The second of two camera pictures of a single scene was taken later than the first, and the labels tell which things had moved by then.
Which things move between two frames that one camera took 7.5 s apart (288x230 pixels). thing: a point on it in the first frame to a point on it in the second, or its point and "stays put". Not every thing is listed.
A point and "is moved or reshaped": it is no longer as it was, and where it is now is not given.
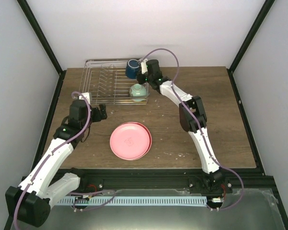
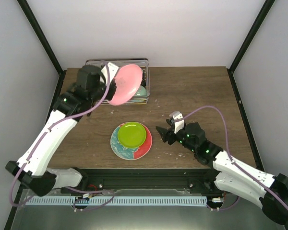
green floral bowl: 138,90 stays put
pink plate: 129,141 to 128,80
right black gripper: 140,80 to 167,134
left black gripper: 98,117 to 112,90
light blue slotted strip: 134,201 stays put
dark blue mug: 132,68 is moved or reshaped
